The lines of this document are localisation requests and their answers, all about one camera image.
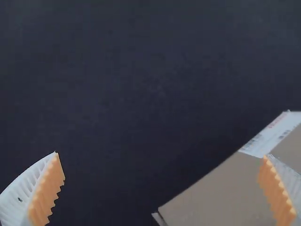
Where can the cardboard box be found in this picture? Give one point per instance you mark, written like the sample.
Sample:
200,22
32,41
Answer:
223,188

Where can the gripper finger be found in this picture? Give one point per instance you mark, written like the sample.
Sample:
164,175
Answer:
284,193
30,193

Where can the black mat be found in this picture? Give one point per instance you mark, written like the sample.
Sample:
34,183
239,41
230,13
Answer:
117,70

